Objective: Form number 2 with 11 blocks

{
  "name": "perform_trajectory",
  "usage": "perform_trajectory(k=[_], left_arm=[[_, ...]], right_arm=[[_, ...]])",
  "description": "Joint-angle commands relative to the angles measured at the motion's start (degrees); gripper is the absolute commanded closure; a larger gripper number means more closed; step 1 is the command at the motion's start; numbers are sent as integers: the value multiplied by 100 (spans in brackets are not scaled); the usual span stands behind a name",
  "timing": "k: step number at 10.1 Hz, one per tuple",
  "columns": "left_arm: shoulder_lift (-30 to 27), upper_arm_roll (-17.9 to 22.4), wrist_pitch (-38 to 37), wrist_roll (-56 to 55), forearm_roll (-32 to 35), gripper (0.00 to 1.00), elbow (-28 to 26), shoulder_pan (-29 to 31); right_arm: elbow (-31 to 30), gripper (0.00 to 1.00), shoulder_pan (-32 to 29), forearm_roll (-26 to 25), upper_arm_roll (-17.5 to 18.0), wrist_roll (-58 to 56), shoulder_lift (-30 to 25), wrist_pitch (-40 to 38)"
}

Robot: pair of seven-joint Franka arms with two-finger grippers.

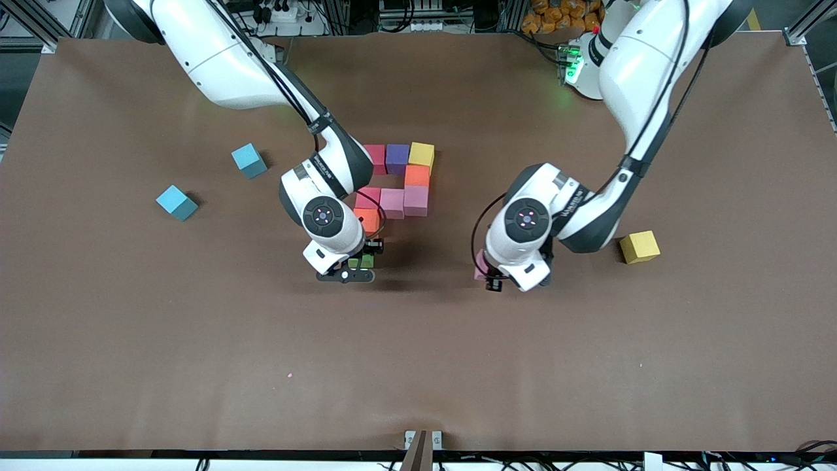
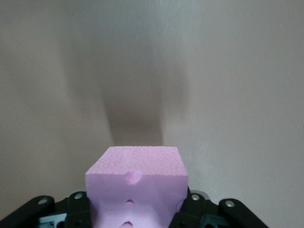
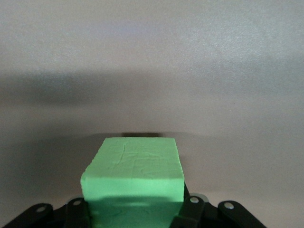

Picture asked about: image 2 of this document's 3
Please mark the pink foam block with notch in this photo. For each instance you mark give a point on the pink foam block with notch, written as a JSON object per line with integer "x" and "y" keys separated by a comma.
{"x": 136, "y": 187}

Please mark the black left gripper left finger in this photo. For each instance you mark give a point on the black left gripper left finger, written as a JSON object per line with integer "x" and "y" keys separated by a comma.
{"x": 47, "y": 213}

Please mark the brown table cover sheet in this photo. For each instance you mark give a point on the brown table cover sheet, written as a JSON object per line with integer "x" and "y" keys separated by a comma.
{"x": 237, "y": 71}

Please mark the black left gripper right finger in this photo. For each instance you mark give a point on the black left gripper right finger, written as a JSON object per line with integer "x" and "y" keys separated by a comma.
{"x": 213, "y": 216}

